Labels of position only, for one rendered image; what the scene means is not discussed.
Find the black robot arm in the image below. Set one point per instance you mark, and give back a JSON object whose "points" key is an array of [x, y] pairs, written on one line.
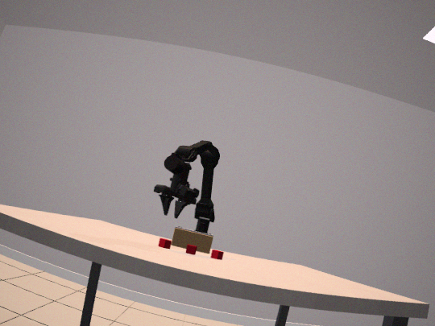
{"points": [[175, 163]]}

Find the red cube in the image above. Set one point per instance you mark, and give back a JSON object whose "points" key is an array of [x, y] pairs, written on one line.
{"points": [[191, 249], [165, 243], [217, 254]]}

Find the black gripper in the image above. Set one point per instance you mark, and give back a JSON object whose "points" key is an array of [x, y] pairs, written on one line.
{"points": [[168, 193]]}

